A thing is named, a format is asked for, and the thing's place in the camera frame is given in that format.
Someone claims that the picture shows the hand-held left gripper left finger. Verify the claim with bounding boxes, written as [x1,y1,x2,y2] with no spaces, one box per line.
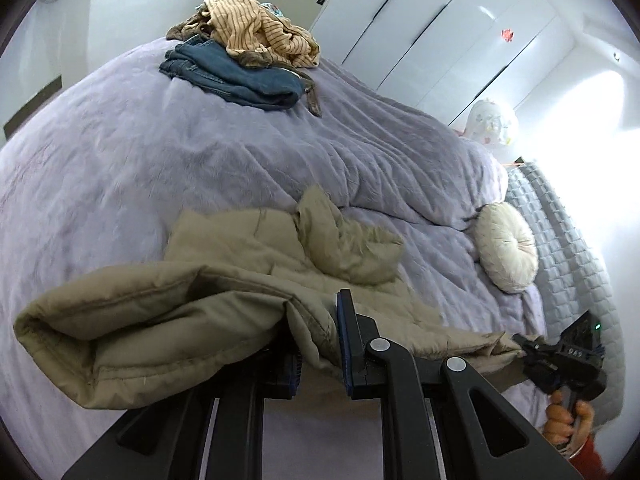
[60,344,304,480]

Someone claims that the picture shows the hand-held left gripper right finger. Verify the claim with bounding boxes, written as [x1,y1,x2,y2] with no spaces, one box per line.
[336,288,586,480]

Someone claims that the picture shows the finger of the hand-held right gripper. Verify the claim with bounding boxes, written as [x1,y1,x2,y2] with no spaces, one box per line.
[512,333,564,359]
[523,356,559,387]

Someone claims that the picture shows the khaki puffer jacket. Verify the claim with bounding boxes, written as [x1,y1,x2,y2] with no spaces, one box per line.
[14,184,528,411]

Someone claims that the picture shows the person's right forearm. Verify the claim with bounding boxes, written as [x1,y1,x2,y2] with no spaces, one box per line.
[562,432,608,476]

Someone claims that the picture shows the person's right hand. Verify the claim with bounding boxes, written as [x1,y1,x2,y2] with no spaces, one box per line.
[544,391,597,453]

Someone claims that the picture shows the round cream pleated pillow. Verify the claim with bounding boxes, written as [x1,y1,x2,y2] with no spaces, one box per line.
[474,202,539,294]

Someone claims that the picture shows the grey quilted headboard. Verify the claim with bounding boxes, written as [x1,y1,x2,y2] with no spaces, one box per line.
[505,160,628,426]

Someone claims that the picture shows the white floral pillow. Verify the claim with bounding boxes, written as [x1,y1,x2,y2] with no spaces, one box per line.
[462,99,521,148]

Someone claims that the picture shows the lavender fleece blanket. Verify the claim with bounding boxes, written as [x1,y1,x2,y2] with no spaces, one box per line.
[0,35,551,480]

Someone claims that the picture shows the folded blue jeans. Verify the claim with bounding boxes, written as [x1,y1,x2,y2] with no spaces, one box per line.
[160,40,306,111]

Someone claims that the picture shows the beige striped garment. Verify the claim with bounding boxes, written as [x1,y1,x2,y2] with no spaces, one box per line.
[202,0,321,68]

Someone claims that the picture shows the white wardrobe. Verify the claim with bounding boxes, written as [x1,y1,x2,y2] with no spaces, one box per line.
[307,0,576,128]

